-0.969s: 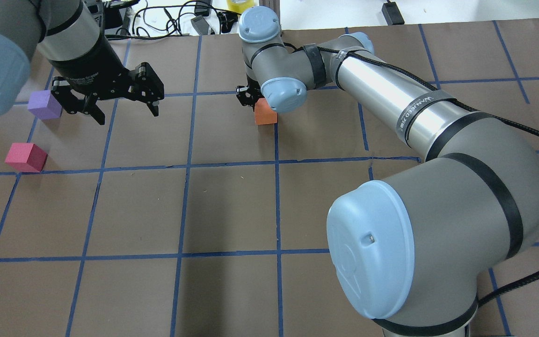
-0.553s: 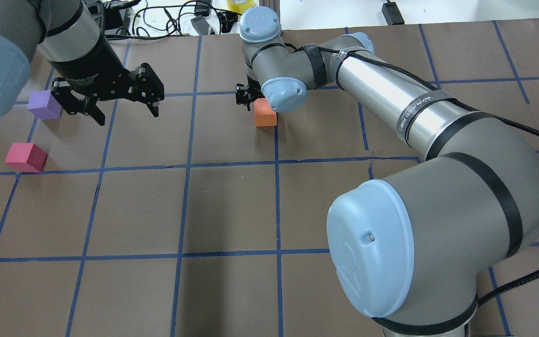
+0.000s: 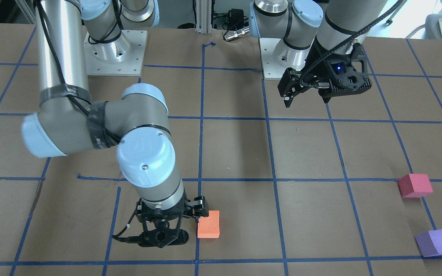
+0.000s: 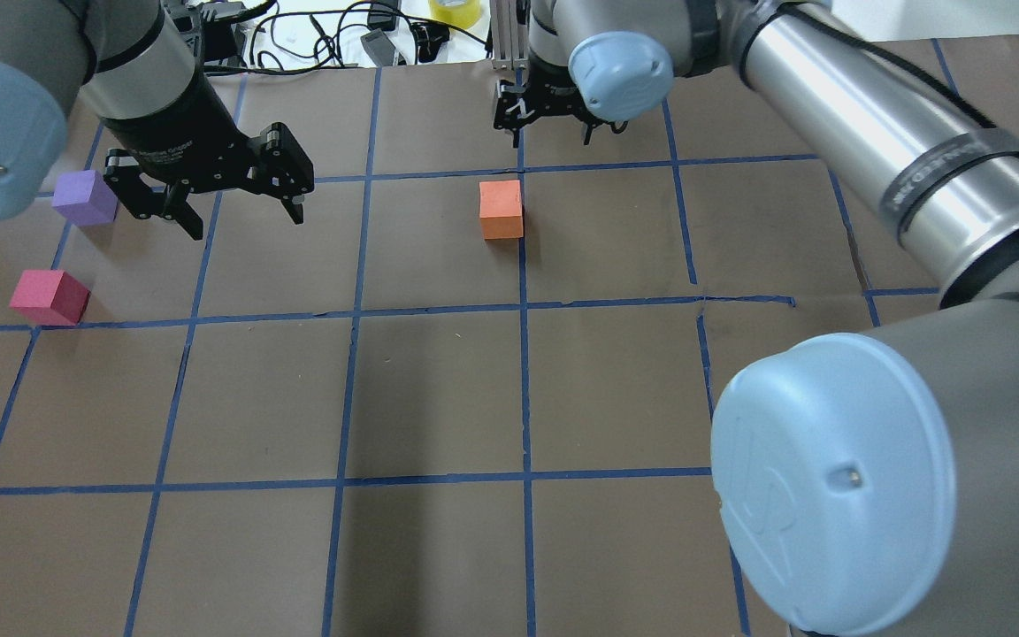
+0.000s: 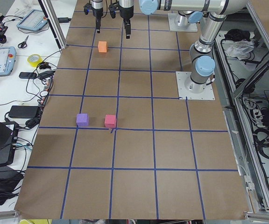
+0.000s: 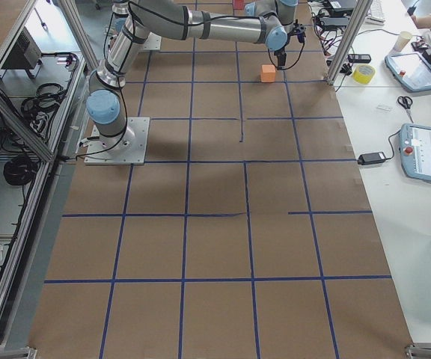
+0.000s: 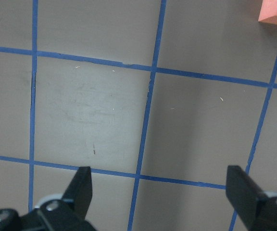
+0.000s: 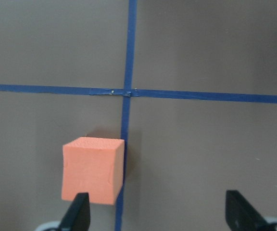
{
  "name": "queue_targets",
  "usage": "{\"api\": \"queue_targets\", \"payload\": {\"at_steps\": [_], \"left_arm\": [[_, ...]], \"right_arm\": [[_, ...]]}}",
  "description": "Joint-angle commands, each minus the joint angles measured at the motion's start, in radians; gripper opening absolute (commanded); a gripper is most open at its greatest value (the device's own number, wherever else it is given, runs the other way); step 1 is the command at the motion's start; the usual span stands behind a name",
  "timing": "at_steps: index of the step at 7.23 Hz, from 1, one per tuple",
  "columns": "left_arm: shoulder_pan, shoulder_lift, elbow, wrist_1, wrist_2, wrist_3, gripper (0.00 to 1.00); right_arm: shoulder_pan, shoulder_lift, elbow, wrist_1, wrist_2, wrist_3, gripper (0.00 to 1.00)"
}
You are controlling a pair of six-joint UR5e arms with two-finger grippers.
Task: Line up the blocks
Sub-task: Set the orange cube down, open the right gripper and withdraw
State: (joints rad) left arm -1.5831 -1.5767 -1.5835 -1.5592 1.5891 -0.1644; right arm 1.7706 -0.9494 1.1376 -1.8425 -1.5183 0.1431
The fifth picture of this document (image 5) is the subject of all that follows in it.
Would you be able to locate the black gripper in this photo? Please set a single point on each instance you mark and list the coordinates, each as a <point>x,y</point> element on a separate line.
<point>97,11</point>
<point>125,14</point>

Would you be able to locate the orange foam cube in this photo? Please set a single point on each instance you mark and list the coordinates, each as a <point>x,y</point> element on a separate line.
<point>102,46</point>

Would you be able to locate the far blue teach pendant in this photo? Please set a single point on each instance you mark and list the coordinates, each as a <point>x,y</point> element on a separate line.
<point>34,21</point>

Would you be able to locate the yellow tape roll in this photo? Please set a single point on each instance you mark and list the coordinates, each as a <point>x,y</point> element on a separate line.
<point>34,60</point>

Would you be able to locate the black small remote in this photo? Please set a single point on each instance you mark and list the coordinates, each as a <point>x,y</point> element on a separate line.
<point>27,75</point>

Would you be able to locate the pink foam cube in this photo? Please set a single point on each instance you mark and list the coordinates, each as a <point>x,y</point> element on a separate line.
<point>110,121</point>

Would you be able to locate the purple foam cube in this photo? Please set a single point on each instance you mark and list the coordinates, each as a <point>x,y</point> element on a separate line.
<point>82,120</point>

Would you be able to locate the white crumpled cloth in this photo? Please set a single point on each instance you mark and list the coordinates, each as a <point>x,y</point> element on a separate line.
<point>240,50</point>

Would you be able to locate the black power adapter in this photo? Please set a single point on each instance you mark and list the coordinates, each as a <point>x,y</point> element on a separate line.
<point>23,112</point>

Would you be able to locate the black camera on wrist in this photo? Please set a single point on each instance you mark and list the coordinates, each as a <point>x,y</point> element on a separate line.
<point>87,8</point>
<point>113,8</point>

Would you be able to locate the aluminium frame post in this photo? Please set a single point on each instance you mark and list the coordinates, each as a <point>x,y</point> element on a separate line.
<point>53,22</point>

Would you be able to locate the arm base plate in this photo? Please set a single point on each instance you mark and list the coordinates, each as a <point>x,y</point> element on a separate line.
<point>179,23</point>
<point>188,90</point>

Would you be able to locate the black handled scissors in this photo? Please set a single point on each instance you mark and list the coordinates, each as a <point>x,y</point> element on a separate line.
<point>23,44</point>

